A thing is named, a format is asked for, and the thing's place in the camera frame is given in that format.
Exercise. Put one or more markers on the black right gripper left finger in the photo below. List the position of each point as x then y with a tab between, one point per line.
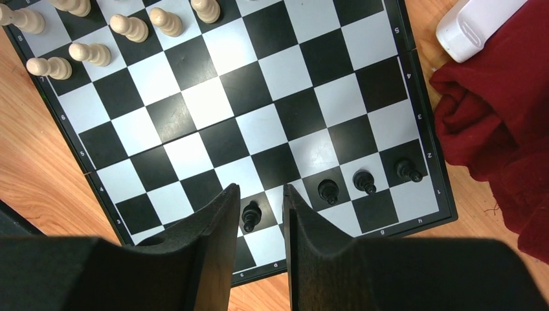
185	267

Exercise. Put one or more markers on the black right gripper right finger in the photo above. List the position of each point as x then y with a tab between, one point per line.
328	269

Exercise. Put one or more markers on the black pawn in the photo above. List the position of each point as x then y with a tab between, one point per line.
407	171
251	216
363	181
328	191

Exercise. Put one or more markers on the white chess pieces row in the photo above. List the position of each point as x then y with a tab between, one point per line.
63	28

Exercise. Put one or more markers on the black white chessboard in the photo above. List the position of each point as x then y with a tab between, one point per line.
285	92

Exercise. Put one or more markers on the red hanging shirt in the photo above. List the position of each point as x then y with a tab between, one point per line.
493	119

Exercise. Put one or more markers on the white clothes rack pole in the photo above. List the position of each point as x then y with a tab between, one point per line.
466	27

